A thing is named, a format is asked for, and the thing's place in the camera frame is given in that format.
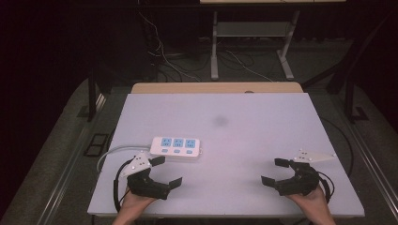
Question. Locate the black floor frame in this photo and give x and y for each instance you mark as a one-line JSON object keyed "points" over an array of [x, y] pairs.
{"points": [[97, 145]]}

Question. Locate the person's right hand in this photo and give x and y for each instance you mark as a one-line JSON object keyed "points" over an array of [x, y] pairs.
{"points": [[313, 201]]}

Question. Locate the person's left hand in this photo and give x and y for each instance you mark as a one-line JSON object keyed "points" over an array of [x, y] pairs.
{"points": [[134, 204]]}

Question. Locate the white power strip blue sockets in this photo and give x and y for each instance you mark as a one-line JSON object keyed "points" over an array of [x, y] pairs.
{"points": [[175, 151]]}

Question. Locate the aluminium floor rail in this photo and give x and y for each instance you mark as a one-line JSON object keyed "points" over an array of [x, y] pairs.
{"points": [[70, 162], [372, 162]]}

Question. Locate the black metal stand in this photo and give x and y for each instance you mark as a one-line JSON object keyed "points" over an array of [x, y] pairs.
{"points": [[349, 93], [91, 100]]}

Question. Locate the white table mat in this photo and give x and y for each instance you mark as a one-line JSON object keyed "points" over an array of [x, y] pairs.
{"points": [[225, 131]]}

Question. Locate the grey metal stand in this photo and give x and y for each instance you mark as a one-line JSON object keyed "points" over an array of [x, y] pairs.
{"points": [[214, 56]]}

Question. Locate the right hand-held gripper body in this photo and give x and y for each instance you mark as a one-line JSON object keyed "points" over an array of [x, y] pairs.
{"points": [[303, 182]]}

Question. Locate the wooden table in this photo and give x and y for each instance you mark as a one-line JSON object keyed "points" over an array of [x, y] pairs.
{"points": [[203, 87]]}

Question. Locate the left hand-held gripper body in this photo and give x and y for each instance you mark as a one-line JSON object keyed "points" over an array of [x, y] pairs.
{"points": [[147, 186]]}

